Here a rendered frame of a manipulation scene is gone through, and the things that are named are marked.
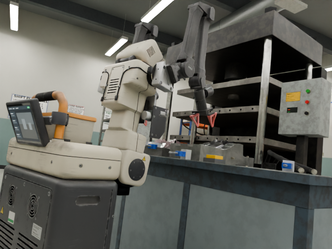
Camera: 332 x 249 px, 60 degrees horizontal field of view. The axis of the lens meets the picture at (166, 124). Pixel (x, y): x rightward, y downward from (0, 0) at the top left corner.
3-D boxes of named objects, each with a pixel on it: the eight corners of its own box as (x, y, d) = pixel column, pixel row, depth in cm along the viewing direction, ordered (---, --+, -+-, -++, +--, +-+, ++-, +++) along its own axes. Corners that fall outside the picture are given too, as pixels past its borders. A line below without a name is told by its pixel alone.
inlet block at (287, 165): (289, 171, 133) (290, 159, 133) (278, 170, 136) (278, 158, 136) (294, 172, 144) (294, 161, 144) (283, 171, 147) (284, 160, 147)
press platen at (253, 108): (262, 111, 224) (262, 104, 225) (172, 116, 311) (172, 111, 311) (307, 126, 270) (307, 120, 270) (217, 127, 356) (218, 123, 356)
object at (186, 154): (171, 157, 151) (172, 147, 152) (165, 156, 155) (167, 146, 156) (190, 159, 158) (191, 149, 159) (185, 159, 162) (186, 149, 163)
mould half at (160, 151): (161, 156, 177) (163, 138, 178) (129, 152, 192) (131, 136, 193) (199, 160, 218) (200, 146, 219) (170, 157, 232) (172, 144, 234)
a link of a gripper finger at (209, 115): (208, 125, 161) (205, 108, 159) (219, 125, 156) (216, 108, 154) (201, 128, 156) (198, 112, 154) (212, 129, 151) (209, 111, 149)
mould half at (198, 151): (199, 160, 156) (201, 136, 158) (169, 157, 177) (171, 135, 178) (253, 167, 187) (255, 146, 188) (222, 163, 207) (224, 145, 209)
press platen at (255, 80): (267, 81, 229) (267, 75, 230) (176, 94, 315) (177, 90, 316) (308, 100, 272) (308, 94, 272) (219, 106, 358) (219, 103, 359)
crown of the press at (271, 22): (268, 80, 213) (274, 3, 220) (161, 96, 315) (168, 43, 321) (319, 103, 264) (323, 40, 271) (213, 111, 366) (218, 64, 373)
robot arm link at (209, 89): (187, 79, 154) (200, 77, 148) (199, 75, 162) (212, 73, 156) (191, 101, 157) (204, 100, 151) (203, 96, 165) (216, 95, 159)
